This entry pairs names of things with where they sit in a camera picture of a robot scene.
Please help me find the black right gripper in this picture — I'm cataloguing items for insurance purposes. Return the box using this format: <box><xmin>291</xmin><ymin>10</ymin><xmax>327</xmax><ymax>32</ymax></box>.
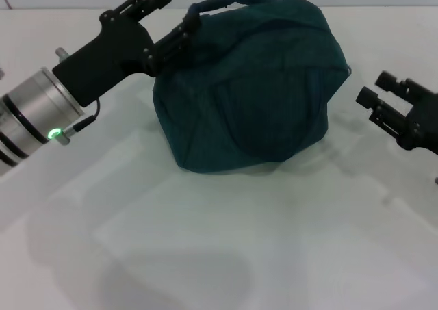
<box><xmin>355</xmin><ymin>70</ymin><xmax>438</xmax><ymax>153</ymax></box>

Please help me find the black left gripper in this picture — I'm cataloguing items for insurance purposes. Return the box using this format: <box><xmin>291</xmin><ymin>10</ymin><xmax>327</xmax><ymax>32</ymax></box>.
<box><xmin>51</xmin><ymin>0</ymin><xmax>202</xmax><ymax>107</ymax></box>

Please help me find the dark teal lunch bag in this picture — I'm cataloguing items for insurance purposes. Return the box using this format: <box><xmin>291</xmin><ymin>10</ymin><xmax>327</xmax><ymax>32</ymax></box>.
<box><xmin>152</xmin><ymin>0</ymin><xmax>352</xmax><ymax>175</ymax></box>

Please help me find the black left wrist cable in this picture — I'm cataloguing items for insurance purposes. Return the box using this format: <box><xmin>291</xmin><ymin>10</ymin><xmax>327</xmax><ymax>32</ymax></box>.
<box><xmin>55</xmin><ymin>97</ymin><xmax>101</xmax><ymax>147</ymax></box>

